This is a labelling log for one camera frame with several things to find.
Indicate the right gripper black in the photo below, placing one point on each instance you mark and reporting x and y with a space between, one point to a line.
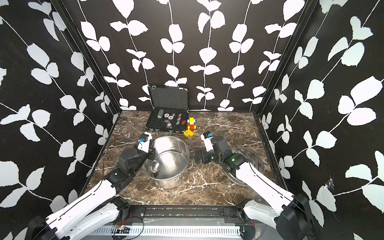
204 154

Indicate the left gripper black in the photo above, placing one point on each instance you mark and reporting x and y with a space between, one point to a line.
150 153

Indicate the stainless steel pot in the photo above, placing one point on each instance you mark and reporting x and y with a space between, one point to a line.
173 154

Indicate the steel pot lid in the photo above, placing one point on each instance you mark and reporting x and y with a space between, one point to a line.
255 160

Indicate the long metal spoon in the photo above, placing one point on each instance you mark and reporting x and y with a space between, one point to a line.
154 166

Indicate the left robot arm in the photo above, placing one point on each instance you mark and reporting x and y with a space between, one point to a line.
97 207

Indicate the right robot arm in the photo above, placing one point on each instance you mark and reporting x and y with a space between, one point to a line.
289 214

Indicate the yellow number six block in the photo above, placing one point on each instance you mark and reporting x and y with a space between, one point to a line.
188 133

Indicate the yellow red toy car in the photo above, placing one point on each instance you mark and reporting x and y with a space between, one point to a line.
191 124

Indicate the black poker chip case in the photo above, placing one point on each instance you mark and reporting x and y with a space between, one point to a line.
170 109

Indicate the white perforated strip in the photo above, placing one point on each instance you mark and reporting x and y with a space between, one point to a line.
170 231

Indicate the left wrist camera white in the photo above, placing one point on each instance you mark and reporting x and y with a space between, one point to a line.
144 142

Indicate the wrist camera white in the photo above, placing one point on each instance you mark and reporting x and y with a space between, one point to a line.
206 138
144 142

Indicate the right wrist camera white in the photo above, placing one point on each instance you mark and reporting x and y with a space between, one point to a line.
206 138

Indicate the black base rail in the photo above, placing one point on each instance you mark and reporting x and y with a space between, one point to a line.
230 214

